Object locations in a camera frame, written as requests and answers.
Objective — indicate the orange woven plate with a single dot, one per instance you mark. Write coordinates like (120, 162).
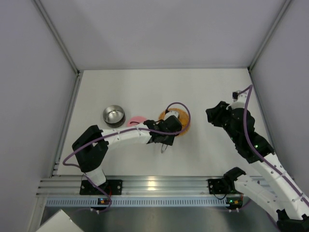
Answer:
(183, 117)

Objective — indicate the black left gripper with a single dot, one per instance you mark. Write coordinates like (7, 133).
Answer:
(163, 139)

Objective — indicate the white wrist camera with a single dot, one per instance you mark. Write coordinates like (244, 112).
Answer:
(171, 113)
(239, 99)

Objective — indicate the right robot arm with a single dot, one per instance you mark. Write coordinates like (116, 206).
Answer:
(286, 204)

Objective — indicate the aluminium rail base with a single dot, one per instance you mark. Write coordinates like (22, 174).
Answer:
(153, 186)

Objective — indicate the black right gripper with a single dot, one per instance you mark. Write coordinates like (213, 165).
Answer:
(215, 115)

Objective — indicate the slotted cable duct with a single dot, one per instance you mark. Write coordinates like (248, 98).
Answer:
(119, 201)

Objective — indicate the steel bowl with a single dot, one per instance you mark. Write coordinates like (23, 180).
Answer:
(114, 116)

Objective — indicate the pink round lid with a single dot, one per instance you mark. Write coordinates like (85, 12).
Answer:
(136, 120)

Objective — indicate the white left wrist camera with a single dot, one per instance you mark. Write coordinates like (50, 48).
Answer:
(171, 113)

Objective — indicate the white box corner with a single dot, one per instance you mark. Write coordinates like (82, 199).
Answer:
(59, 222)

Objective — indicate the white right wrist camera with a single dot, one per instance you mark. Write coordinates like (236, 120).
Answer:
(239, 99)

